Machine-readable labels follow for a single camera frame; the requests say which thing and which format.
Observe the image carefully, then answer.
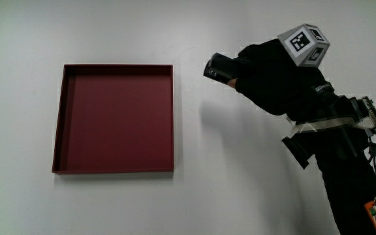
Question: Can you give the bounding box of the person's right hand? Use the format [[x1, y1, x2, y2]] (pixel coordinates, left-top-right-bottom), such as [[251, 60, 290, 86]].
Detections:
[[226, 23, 336, 116]]

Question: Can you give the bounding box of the black stapler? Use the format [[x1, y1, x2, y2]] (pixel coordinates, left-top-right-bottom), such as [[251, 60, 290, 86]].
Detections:
[[202, 52, 241, 84]]

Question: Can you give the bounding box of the white desk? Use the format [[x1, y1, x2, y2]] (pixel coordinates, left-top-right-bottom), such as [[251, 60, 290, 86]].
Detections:
[[0, 0, 376, 235]]

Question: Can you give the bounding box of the black wrist electronics module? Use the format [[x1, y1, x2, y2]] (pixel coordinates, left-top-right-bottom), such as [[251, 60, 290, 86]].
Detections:
[[351, 95, 376, 135]]

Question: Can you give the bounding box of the dark red square tray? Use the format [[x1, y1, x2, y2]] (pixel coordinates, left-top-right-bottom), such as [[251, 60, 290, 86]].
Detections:
[[51, 63, 175, 175]]

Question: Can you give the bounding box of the grey ribbon strap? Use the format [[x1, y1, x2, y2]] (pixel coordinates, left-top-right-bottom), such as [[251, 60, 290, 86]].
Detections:
[[290, 116, 367, 138]]

